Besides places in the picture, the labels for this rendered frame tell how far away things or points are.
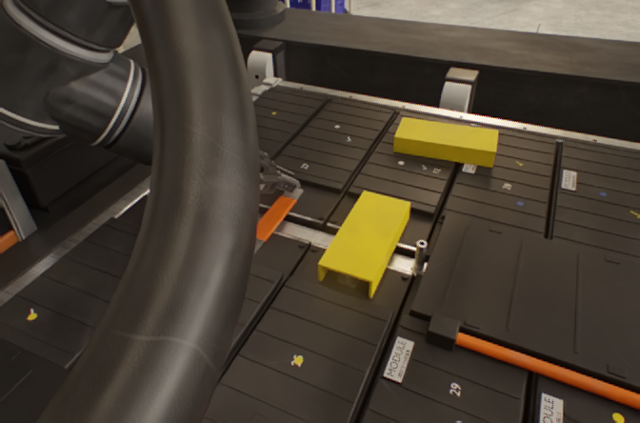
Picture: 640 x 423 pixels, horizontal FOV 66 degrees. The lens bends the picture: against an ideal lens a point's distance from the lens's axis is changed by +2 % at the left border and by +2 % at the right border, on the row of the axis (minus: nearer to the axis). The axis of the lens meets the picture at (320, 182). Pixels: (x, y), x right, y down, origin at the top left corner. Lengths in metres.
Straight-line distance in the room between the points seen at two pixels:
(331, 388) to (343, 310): 0.10
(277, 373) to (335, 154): 0.41
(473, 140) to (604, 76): 0.72
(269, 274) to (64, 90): 0.30
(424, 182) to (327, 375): 0.36
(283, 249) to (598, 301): 0.38
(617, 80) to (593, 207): 0.74
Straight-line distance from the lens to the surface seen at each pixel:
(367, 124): 0.91
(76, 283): 0.68
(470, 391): 0.54
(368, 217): 0.66
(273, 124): 0.92
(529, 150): 0.90
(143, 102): 0.58
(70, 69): 0.56
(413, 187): 0.76
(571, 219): 0.76
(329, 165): 0.80
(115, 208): 0.80
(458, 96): 1.08
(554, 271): 0.66
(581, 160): 0.90
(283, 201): 0.73
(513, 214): 0.74
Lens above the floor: 1.45
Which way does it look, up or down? 36 degrees down
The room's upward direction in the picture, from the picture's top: 1 degrees counter-clockwise
